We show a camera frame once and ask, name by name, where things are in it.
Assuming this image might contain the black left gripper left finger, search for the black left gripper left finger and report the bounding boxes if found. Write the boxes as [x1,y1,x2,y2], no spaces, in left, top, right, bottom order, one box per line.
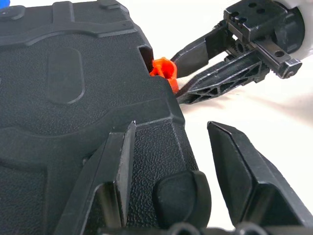
[53,121,137,235]

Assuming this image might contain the orange case latch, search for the orange case latch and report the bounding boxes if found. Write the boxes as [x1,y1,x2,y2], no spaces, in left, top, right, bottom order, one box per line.
[149,57,179,94]

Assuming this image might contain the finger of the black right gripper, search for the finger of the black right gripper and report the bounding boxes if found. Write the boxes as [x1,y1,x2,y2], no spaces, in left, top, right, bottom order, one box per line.
[176,52,269,105]
[170,23,235,78]

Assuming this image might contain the black plastic tool case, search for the black plastic tool case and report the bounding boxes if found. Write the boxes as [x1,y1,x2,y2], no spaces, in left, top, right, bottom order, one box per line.
[0,0,212,235]

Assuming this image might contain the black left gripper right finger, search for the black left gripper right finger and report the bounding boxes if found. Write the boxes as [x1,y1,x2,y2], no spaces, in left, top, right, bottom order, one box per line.
[207,120,313,228]

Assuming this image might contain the beige table cover sheet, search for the beige table cover sheet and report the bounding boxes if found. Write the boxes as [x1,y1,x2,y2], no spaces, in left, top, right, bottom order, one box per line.
[122,0,313,232]

